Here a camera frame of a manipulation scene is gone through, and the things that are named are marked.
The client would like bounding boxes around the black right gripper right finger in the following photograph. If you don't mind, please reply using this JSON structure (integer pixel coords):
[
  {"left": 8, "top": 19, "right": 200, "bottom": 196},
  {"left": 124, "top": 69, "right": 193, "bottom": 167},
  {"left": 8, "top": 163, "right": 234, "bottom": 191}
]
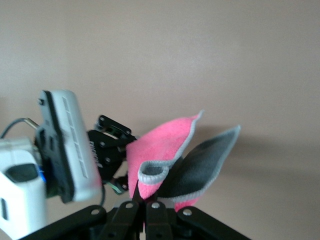
[{"left": 144, "top": 201, "right": 252, "bottom": 240}]

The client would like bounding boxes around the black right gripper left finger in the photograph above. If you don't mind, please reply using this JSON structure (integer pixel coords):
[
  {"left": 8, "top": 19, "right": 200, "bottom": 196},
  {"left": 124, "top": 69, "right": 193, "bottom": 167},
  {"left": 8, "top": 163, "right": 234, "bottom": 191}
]
[{"left": 24, "top": 179, "right": 145, "bottom": 240}]

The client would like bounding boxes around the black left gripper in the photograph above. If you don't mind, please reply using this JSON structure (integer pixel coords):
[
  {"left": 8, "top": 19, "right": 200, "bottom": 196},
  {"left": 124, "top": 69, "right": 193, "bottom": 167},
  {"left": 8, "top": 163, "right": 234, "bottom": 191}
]
[{"left": 87, "top": 114, "right": 138, "bottom": 196}]

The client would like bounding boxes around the pink and grey towel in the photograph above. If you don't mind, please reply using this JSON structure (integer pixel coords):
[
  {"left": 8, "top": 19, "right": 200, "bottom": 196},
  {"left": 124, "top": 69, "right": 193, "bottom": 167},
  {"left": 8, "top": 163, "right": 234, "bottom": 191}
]
[{"left": 126, "top": 109, "right": 242, "bottom": 232}]

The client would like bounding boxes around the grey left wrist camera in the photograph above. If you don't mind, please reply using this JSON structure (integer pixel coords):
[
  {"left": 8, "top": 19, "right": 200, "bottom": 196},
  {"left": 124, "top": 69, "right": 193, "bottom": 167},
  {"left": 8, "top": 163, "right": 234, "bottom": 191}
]
[{"left": 34, "top": 89, "right": 104, "bottom": 204}]

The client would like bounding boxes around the black left wrist camera cable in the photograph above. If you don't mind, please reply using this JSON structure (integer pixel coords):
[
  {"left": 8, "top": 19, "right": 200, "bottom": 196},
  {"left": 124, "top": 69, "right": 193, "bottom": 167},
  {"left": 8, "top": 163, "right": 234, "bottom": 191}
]
[{"left": 0, "top": 117, "right": 41, "bottom": 140}]

